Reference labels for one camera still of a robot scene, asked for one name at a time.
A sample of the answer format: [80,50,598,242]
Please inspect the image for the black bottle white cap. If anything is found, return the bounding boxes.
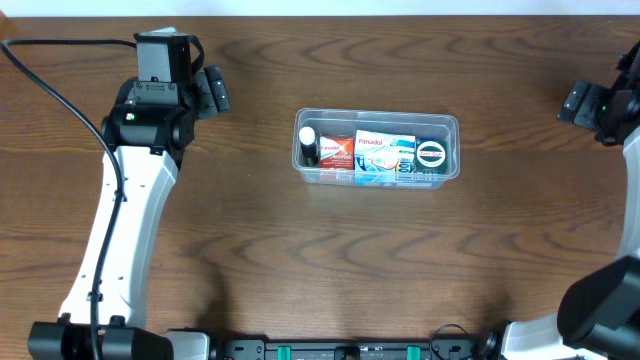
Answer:
[298,126,319,167]

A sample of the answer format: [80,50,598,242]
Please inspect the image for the clear plastic container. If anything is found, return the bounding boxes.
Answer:
[292,108,460,189]

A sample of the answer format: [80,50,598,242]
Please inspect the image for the red Panadol box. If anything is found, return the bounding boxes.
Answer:
[320,136,354,170]

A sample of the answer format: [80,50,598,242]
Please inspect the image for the green ointment box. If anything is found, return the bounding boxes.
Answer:
[414,138,450,175]

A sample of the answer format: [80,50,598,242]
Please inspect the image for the white Panadol box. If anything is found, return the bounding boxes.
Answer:
[354,130,416,165]

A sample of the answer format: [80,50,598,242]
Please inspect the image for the blue fever patch box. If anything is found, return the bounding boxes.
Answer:
[355,158,448,183]

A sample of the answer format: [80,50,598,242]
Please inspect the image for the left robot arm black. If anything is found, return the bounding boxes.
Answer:
[27,28,231,359]

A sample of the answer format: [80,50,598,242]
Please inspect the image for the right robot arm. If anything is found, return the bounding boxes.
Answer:
[478,46,639,359]

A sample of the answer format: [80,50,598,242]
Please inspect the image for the left black cable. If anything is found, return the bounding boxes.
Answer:
[0,38,139,360]

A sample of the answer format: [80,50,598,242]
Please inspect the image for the black mounting rail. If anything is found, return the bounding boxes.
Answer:
[164,327,501,360]

